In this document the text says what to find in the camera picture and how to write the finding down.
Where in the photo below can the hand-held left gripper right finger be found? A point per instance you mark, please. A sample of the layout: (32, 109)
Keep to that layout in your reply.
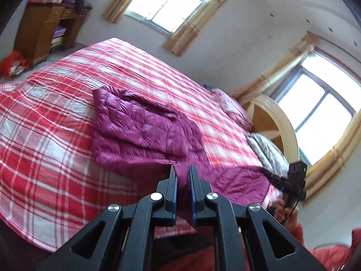
(192, 200)

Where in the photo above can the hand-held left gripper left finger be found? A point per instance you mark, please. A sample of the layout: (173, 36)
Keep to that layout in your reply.
(174, 200)

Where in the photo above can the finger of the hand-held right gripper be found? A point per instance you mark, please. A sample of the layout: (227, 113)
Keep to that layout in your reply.
(273, 179)

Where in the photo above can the purple down jacket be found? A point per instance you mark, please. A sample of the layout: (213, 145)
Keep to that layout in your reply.
(135, 127)

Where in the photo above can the person's right forearm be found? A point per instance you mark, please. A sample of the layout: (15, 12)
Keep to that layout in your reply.
(297, 233)

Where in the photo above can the person's right hand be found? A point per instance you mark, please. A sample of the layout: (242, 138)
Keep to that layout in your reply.
(282, 211)

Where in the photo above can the grey striped pillow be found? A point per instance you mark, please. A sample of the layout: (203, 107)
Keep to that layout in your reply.
(268, 152)

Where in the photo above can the wooden headboard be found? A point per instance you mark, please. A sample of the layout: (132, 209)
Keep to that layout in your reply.
(284, 121)

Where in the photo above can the large window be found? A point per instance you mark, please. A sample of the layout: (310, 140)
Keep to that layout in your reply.
(318, 104)

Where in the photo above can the pink quilt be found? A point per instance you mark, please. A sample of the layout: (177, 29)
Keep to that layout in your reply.
(234, 110)

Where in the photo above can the dark blue cloth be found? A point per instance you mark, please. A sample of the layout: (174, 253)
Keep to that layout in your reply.
(207, 86)

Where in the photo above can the bed with red plaid sheet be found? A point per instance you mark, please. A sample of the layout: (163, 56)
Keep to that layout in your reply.
(56, 135)

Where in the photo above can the sliding window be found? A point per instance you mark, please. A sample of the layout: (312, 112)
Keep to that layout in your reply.
(172, 2)

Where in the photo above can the stack of books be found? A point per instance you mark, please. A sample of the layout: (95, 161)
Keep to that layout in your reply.
(57, 39)

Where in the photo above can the red plastic bag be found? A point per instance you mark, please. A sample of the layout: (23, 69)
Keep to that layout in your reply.
(12, 63)

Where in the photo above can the wooden desk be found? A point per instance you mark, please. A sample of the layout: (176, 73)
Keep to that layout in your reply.
(31, 34)

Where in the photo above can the purple cloth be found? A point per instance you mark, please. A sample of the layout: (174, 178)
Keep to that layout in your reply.
(69, 2)

